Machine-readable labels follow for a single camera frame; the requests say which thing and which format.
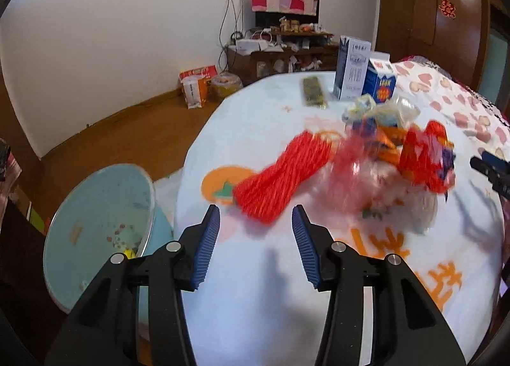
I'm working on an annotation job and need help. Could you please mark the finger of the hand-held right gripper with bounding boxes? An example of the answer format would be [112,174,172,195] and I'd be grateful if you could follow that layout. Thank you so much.
[470,150,510,199]

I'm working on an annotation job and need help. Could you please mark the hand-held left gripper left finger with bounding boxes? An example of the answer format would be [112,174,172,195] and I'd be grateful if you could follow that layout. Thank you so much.
[44,204,222,366]

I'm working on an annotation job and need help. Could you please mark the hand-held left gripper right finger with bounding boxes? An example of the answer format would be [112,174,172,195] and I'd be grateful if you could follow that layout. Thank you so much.
[291,204,467,366]

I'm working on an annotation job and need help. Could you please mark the red foam fruit net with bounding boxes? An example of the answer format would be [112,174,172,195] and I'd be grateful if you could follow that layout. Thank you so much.
[233,131,339,225]

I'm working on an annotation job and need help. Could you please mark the red plastic bag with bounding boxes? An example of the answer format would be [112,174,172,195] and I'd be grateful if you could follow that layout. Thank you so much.
[399,121,457,193]

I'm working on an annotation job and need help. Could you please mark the clear plastic bag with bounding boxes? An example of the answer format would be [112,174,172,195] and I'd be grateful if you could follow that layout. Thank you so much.
[327,139,439,235]

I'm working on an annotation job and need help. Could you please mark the light blue plastic bin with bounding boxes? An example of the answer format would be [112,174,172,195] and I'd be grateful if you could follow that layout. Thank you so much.
[43,164,176,311]

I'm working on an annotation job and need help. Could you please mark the white yellow plastic wrapper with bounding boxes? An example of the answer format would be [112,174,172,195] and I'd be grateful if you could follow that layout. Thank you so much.
[343,95,421,128]

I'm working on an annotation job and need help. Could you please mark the black white patterned cloth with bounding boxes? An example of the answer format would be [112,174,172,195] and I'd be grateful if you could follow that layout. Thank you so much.
[472,89,510,130]

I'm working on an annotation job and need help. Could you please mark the pink heart print blanket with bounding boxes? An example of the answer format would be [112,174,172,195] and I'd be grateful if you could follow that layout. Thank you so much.
[392,56,510,160]

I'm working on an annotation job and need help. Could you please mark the white orange printed tablecloth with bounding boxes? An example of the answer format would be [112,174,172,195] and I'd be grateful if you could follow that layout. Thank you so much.
[173,69,506,366]

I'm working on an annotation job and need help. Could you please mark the blue white milk carton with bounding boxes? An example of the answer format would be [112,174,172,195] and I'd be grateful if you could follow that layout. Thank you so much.
[362,52,398,104]

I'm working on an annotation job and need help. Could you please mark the white paper bag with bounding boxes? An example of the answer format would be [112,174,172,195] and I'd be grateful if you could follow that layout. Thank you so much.
[182,75,208,109]

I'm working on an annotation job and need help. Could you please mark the dark flat snack packet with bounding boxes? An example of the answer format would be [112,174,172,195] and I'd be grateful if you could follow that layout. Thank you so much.
[300,76,329,109]

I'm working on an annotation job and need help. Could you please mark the plastic bag of oranges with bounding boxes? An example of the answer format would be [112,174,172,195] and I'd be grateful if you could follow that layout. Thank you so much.
[210,73,244,103]

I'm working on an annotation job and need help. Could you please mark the orange gift box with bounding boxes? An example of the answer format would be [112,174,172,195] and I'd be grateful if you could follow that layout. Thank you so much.
[178,65,218,106]

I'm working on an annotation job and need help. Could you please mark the tall white milk carton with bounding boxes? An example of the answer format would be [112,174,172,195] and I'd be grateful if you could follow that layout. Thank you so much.
[332,35,373,101]

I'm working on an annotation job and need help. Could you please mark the wooden television cabinet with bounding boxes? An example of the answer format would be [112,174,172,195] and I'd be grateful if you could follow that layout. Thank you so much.
[226,32,339,86]

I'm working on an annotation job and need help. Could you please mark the dark crumpled cloth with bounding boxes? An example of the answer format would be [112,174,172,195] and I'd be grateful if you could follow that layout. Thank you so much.
[0,139,20,191]

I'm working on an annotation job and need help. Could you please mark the black television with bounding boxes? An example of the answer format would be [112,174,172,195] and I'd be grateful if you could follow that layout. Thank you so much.
[255,11,319,30]

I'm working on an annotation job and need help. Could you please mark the hanging power cables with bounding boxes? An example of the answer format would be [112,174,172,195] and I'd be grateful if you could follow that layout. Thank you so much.
[218,0,244,72]

